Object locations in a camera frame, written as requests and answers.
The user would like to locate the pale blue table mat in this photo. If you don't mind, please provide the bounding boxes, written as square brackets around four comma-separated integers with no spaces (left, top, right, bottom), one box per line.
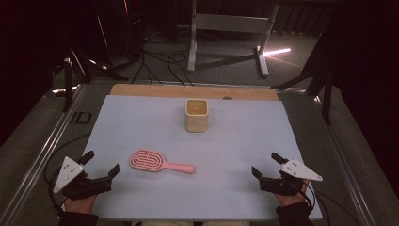
[57,94,324,221]

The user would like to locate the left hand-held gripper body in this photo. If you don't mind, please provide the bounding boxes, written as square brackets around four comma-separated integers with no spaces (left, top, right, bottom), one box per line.
[53,155,113,202]

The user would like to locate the aluminium frame rail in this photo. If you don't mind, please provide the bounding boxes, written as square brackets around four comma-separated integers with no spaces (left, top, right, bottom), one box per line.
[312,93,379,226]
[0,83,88,226]

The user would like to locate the dark equipment cabinet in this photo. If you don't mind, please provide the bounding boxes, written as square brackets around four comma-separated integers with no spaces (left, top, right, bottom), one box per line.
[92,0,149,65]

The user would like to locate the dark curtain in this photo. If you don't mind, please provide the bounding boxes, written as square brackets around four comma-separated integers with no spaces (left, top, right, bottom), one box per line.
[0,0,74,147]
[309,0,399,199]

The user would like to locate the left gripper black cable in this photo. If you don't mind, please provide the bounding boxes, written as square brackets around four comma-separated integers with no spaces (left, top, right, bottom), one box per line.
[42,133,92,219]

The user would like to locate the pink hairbrush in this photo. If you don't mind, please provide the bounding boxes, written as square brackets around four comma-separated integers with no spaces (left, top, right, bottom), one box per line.
[129,149,196,175]

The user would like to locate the wooden board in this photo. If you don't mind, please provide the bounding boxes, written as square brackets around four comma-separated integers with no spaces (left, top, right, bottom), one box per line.
[109,83,279,102]

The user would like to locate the white metal stand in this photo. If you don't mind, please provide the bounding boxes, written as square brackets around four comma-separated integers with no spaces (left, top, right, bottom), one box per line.
[186,0,280,79]

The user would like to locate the person's right hand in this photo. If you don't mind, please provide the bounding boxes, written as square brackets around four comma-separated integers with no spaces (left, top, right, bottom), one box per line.
[274,181,311,208]

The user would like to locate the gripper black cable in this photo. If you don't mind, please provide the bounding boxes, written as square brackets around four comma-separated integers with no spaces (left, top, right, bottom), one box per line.
[42,133,92,219]
[295,178,361,226]

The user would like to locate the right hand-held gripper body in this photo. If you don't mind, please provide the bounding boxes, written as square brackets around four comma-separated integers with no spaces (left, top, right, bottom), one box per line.
[259,158,324,198]

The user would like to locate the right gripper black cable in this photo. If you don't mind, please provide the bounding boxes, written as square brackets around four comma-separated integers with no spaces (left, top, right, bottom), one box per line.
[295,178,361,226]

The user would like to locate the black floor cable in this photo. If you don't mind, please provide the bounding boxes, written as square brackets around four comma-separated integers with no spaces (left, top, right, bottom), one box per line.
[166,52,196,88]
[131,50,165,87]

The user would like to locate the person's left hand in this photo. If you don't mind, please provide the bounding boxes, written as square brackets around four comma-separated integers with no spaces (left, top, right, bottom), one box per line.
[63,194,99,215]

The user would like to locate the black tripod stand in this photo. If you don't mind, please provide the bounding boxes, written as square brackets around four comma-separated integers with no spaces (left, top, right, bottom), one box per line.
[270,60,334,127]
[52,46,130,114]

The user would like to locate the beige square cup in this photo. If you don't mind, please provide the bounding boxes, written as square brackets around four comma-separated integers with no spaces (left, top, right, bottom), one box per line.
[184,98,210,134]

